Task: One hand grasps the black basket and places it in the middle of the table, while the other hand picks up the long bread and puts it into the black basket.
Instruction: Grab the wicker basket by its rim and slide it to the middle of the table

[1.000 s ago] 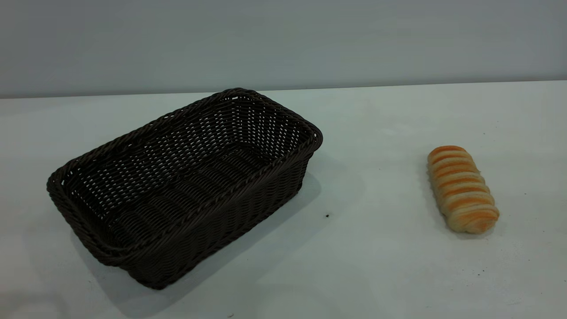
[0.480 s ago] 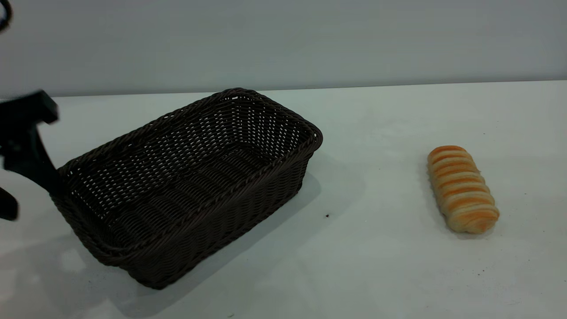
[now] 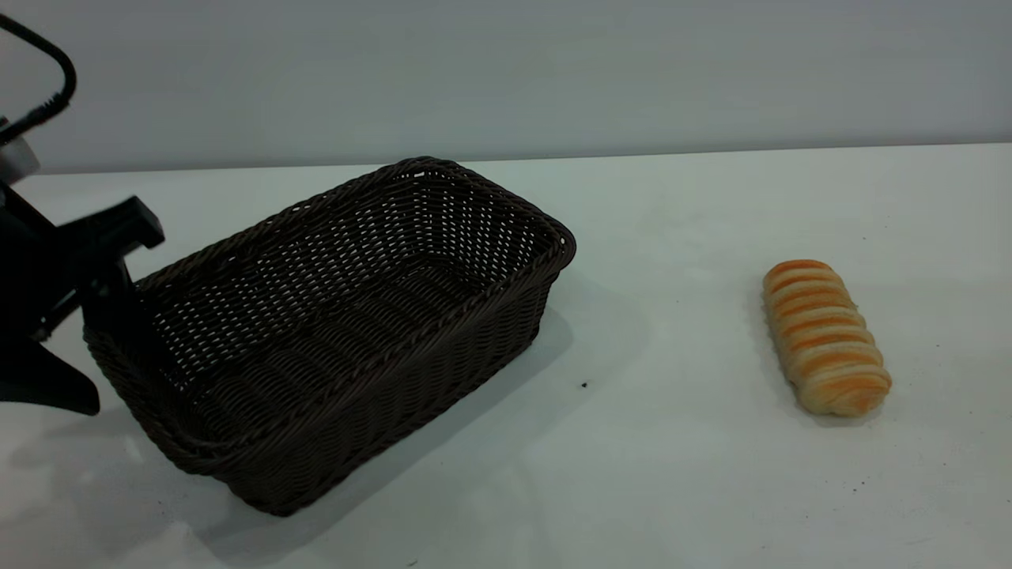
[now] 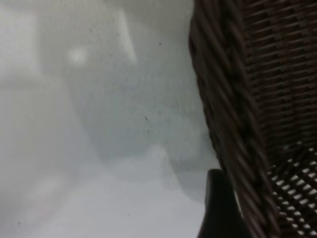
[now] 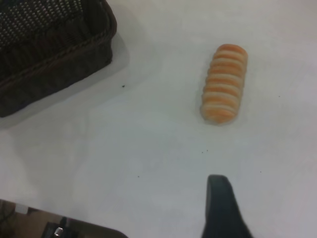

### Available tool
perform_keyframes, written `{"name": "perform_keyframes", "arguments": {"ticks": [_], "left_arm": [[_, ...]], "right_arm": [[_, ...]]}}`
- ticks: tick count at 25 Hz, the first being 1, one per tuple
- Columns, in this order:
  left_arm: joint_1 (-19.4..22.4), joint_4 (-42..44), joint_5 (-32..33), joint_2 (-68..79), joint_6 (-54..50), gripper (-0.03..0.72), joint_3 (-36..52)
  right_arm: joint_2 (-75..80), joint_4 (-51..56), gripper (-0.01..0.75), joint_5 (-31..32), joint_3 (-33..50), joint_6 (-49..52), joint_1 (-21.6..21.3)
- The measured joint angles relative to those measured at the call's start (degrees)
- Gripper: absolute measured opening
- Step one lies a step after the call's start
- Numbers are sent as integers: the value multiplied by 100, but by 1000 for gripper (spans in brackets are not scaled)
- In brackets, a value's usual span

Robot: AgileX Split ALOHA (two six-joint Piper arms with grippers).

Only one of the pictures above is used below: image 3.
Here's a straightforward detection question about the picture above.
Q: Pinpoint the striped golden bread roll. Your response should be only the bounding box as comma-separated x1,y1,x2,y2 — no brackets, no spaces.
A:
761,259,893,418

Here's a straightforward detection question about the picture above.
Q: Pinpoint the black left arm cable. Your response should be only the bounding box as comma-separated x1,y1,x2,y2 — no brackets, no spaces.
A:
0,13,78,146

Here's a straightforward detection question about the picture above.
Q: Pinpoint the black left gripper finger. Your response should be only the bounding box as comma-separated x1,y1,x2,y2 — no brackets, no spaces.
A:
0,338,102,416
57,197,166,352

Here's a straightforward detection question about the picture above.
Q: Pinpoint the black woven wicker basket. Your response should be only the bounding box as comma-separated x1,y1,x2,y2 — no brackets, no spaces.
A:
83,156,577,518

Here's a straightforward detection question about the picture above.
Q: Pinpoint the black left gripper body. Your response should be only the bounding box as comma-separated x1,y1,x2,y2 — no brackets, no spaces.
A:
0,182,89,345

